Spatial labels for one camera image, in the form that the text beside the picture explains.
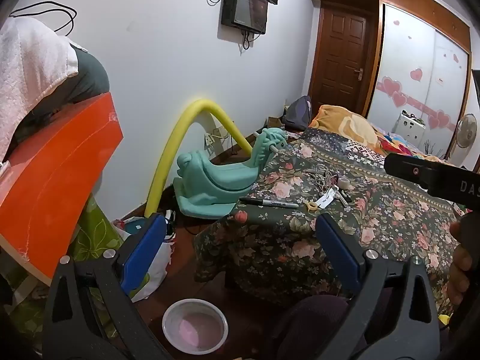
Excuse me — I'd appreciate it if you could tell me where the dark floral bedspread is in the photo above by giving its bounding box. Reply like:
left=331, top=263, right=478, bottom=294
left=193, top=127, right=473, bottom=316

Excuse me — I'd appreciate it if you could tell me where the grey purple backpack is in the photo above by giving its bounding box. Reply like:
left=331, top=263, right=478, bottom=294
left=283, top=95, right=313, bottom=131

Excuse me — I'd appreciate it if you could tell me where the green leaf-print cloth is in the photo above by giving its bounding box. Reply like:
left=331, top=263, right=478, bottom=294
left=0, top=191, right=151, bottom=342

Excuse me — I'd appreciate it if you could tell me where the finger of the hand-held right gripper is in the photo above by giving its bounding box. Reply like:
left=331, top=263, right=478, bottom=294
left=384, top=152, right=437, bottom=196

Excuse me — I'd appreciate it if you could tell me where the colourful clothes pile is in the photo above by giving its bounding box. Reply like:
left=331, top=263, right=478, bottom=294
left=375, top=129, right=426, bottom=158

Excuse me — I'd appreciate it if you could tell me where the orange board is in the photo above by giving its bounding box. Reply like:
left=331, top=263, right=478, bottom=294
left=0, top=92, right=124, bottom=287

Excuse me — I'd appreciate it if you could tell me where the white storage box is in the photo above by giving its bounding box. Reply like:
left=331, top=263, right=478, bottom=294
left=397, top=109, right=427, bottom=154

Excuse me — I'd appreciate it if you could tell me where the person's right hand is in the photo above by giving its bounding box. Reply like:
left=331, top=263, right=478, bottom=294
left=448, top=220, right=474, bottom=310

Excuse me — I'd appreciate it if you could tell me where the teal rocking toy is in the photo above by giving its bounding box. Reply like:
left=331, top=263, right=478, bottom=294
left=173, top=127, right=289, bottom=217

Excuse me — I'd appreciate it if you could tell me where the wall-mounted black monitor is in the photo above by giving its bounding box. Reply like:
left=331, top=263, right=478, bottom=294
left=221, top=0, right=269, bottom=35

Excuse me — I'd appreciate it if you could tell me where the brown wooden door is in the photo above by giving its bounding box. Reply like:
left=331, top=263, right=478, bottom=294
left=310, top=2, right=376, bottom=115

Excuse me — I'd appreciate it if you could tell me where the white plastic bowl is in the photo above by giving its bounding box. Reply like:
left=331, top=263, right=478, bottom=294
left=162, top=298, right=229, bottom=354

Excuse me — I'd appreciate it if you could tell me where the white towel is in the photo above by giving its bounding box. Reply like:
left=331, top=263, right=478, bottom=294
left=0, top=17, right=79, bottom=162

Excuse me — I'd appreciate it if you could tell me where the orange blanket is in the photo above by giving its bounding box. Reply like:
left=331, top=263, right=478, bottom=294
left=309, top=104, right=387, bottom=156

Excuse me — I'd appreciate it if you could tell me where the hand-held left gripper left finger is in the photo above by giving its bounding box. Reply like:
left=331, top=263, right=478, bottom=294
left=42, top=213, right=173, bottom=360

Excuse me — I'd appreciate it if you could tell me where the white earphone cable tangle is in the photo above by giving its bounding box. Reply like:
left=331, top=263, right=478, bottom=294
left=305, top=163, right=340, bottom=196

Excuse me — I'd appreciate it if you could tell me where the black marker pen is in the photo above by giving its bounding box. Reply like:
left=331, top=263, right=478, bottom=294
left=239, top=197, right=299, bottom=209

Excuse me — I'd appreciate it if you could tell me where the yellow foam tube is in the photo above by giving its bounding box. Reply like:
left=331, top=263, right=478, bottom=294
left=144, top=98, right=254, bottom=219

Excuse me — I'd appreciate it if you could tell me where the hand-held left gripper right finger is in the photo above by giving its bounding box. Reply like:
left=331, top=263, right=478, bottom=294
left=315, top=213, right=442, bottom=360

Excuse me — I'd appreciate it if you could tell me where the white standing fan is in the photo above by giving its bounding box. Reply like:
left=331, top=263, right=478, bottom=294
left=455, top=113, right=479, bottom=169

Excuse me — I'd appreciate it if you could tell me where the black cable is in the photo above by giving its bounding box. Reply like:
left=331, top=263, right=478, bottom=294
left=9, top=2, right=77, bottom=37

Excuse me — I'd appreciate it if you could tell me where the white plastic bag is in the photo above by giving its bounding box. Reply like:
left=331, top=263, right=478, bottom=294
left=112, top=212, right=176, bottom=302

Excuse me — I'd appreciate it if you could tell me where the white sliding wardrobe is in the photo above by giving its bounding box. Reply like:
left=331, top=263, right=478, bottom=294
left=365, top=2, right=471, bottom=158

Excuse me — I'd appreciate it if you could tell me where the dark green cloth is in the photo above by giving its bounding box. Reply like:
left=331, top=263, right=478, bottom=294
left=15, top=45, right=110, bottom=145

